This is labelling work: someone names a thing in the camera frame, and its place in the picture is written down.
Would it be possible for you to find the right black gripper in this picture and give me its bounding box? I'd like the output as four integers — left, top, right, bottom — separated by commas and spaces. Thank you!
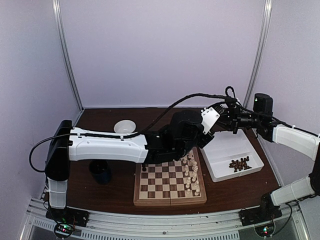
219, 104, 262, 134

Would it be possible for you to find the white plastic compartment tray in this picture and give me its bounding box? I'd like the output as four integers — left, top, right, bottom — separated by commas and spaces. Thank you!
200, 130, 264, 183

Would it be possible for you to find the wooden chess board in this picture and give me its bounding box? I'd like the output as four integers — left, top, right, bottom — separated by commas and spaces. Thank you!
133, 147, 207, 207

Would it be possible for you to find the dark brown chess piece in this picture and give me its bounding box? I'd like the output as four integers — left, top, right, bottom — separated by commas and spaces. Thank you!
141, 163, 147, 172

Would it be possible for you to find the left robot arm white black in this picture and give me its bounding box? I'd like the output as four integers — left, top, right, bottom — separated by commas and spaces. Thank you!
35, 107, 221, 222

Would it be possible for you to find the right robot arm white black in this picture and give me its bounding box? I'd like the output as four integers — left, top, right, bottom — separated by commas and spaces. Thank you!
213, 93, 320, 221

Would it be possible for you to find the row of white chess pieces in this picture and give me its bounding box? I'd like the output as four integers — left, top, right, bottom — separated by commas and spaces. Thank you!
181, 149, 201, 198

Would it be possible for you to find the pile of brown chess pieces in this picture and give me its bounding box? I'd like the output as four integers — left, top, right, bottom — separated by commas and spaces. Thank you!
229, 156, 252, 173

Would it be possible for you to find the white ceramic bowl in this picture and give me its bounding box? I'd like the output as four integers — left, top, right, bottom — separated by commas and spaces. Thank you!
113, 119, 136, 134

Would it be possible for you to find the dark blue mug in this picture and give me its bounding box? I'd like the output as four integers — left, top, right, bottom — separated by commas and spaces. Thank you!
88, 160, 112, 185

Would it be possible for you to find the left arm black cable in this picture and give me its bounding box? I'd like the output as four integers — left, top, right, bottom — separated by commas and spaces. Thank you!
29, 92, 228, 172

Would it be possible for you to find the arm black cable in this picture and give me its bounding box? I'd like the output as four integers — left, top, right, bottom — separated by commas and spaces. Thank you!
29, 92, 228, 172
223, 86, 293, 128

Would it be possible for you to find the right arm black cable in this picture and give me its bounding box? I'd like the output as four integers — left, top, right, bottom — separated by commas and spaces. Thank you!
223, 86, 293, 128

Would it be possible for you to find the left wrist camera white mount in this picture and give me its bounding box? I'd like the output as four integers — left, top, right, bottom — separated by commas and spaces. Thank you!
201, 107, 220, 135

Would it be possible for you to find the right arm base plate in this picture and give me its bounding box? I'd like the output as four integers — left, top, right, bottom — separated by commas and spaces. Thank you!
239, 207, 282, 226

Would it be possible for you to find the right aluminium frame post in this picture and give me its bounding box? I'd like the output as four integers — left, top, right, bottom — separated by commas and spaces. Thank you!
243, 0, 273, 107

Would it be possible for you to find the aluminium frame post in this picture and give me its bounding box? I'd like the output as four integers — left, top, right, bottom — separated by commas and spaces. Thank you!
52, 0, 84, 111
243, 0, 273, 107

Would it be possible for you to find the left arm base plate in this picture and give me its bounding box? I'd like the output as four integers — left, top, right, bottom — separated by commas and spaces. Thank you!
45, 207, 90, 227

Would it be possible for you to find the left aluminium frame post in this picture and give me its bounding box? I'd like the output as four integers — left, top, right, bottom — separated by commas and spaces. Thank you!
52, 0, 84, 111

